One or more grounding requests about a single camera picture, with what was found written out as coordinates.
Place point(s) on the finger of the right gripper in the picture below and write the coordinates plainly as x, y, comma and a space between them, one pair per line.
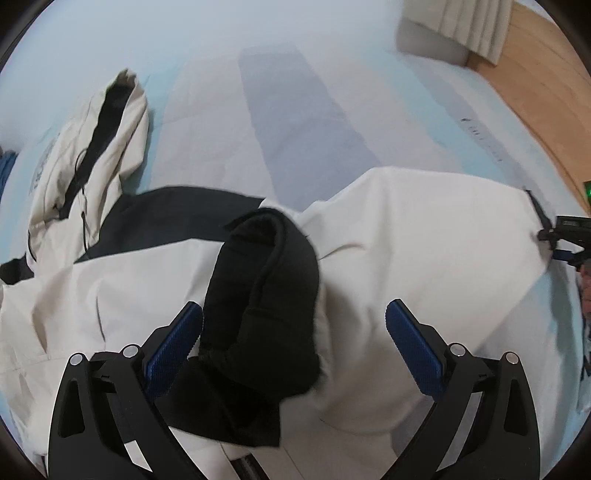
571, 258

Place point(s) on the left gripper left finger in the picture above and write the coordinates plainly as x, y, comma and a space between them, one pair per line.
105, 424

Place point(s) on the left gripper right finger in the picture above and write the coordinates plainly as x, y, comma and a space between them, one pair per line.
482, 423

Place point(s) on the cream and black hooded jacket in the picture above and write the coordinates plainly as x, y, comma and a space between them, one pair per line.
286, 295

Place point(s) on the person right hand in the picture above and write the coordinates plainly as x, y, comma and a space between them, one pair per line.
585, 288

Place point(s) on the wooden headboard panel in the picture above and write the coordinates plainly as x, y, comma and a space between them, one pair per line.
541, 78

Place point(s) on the right beige curtain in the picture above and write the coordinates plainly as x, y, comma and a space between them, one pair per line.
451, 30

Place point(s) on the dark blue crumpled cloth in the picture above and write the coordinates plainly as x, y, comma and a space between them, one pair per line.
7, 162

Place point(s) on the striped bed sheet mattress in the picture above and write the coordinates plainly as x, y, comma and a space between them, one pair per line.
323, 115

